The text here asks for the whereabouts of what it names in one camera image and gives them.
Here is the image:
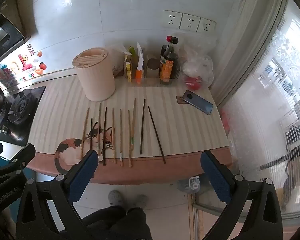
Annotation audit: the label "crumpled clear plastic bag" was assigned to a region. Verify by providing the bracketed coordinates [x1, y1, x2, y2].
[107, 44, 127, 78]

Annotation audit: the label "blue smartphone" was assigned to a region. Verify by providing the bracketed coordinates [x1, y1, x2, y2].
[182, 89, 213, 116]

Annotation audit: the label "dark sauce bottle red cap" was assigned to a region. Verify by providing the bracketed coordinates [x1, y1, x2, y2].
[161, 36, 173, 63]

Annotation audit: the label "light chopstick with green mark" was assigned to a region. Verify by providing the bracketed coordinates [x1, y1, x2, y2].
[130, 98, 136, 151]

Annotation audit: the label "clear seasoning tray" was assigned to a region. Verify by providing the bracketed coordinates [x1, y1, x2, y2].
[125, 77, 181, 87]

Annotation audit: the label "frosted glass window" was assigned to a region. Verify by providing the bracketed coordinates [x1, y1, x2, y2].
[211, 0, 300, 222]

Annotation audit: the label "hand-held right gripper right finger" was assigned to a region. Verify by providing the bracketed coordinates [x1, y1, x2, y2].
[201, 151, 283, 240]

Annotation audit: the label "red item in bag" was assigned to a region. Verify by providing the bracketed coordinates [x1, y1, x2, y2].
[185, 76, 203, 90]

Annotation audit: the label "person's grey slipper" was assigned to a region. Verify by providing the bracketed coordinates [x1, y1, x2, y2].
[131, 194, 148, 208]
[108, 190, 125, 207]

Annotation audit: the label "person's right grey slipper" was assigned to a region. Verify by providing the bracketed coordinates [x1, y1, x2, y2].
[131, 194, 148, 208]

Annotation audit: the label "beige round chopstick holder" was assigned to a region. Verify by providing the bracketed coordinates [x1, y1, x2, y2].
[73, 47, 116, 102]

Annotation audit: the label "person's dark trousers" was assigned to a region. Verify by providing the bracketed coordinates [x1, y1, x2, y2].
[81, 205, 153, 240]

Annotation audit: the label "green seasoning packet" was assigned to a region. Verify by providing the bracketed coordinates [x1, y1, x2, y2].
[129, 46, 137, 64]

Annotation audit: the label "range hood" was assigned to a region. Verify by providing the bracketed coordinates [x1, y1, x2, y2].
[0, 0, 32, 65]

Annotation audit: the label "yellow seasoning packet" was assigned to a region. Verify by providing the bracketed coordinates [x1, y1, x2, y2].
[124, 55, 132, 82]

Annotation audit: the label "striped cat print table mat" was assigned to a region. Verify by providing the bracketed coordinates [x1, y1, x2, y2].
[27, 76, 232, 184]

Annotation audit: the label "black gas stove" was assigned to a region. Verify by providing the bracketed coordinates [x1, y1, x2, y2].
[0, 86, 46, 147]

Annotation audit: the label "colourful wall stickers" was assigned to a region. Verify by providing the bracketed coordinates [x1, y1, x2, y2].
[0, 44, 47, 87]

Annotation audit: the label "dark sauce bottle orange label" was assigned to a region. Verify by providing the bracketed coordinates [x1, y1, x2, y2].
[159, 37, 179, 85]

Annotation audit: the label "metal lid jar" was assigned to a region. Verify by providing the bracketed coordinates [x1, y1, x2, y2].
[146, 54, 161, 79]

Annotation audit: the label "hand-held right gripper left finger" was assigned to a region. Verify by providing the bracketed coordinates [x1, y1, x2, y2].
[16, 149, 99, 240]

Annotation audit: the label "person's left grey slipper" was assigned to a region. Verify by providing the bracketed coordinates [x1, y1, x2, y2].
[108, 190, 125, 207]

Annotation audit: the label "plastic bag with white contents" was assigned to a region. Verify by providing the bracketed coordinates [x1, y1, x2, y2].
[179, 40, 215, 92]

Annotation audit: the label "white wall socket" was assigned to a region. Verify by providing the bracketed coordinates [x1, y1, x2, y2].
[197, 17, 216, 33]
[163, 10, 183, 28]
[179, 13, 201, 31]

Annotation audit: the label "light wooden chopstick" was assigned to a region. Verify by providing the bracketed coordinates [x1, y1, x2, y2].
[98, 102, 103, 161]

